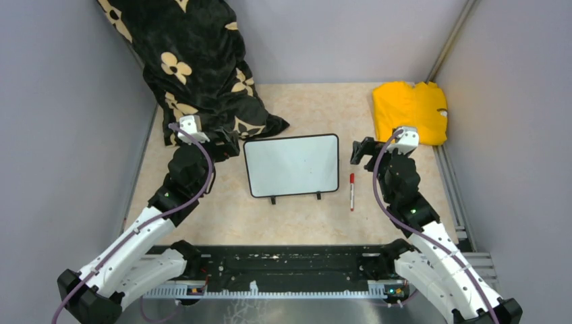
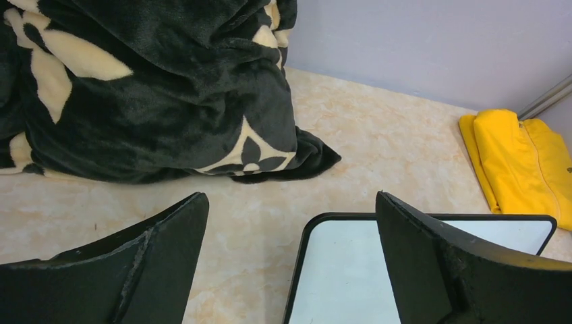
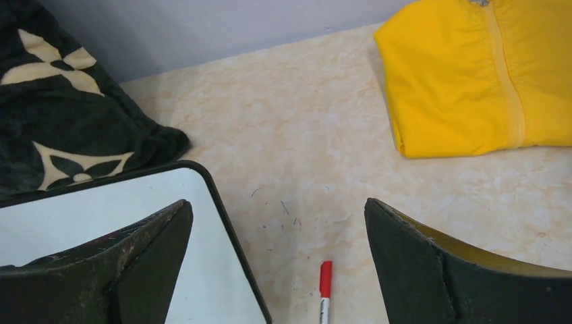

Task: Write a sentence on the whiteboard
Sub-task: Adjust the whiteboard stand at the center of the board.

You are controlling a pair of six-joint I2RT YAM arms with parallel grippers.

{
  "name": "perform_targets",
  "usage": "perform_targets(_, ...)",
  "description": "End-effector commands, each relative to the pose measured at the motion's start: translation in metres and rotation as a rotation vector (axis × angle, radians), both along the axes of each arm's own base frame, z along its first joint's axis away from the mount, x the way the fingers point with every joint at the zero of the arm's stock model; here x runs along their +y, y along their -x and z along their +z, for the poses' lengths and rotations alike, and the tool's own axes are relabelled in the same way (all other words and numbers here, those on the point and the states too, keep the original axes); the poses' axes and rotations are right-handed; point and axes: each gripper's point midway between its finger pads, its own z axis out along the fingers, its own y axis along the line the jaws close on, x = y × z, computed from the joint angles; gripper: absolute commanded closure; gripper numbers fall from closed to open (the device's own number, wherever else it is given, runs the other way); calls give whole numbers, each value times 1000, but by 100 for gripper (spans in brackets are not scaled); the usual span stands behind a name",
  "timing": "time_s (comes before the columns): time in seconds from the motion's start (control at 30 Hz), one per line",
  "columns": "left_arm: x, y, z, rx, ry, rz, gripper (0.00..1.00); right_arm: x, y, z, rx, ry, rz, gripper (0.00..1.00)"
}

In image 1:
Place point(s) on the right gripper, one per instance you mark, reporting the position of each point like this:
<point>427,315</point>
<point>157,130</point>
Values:
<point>367,146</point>

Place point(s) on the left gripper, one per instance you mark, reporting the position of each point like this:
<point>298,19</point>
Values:
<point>230,147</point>

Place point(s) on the red whiteboard marker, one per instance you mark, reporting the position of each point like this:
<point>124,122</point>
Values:
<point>352,191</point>

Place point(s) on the black framed whiteboard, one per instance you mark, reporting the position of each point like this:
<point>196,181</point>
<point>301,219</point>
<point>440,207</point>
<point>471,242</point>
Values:
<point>293,166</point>

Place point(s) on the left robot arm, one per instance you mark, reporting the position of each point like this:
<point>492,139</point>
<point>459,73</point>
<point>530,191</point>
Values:
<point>101,290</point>

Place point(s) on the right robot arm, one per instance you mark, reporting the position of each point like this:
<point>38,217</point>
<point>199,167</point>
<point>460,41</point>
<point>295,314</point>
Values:
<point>427,257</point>

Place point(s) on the yellow folded cloth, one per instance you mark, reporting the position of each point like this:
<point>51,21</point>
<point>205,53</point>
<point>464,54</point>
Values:
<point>422,106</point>

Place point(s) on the black floral blanket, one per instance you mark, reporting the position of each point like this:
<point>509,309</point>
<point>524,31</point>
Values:
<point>194,59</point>

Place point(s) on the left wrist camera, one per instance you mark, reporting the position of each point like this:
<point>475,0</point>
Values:
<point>191,125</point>

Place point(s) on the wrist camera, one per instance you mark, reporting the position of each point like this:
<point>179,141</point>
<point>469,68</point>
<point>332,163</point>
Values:
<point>191,125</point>
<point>406,140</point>

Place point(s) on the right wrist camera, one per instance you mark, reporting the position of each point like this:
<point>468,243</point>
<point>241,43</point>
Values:
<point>406,140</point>

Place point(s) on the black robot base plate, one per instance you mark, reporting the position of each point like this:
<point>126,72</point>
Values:
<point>287,272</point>

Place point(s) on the aluminium side rail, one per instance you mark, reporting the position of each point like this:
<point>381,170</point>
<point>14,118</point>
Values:
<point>481,260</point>

